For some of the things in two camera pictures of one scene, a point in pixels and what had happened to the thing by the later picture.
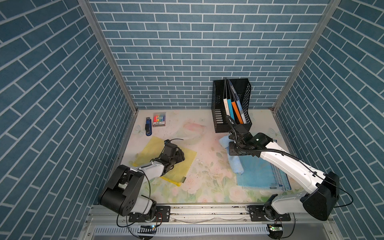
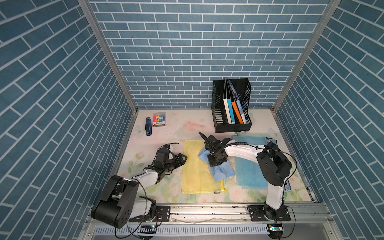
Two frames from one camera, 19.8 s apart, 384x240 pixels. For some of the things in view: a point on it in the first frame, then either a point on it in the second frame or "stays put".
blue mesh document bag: x=257 y=172 stays put
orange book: x=237 y=112 stays put
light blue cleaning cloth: x=224 y=141 → x=220 y=172
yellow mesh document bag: x=176 y=162 → x=197 y=177
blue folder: x=237 y=99 stays put
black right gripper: x=230 y=150 → x=212 y=163
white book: x=227 y=108 stays put
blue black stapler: x=148 y=126 stays put
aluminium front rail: x=211 y=222 stays put
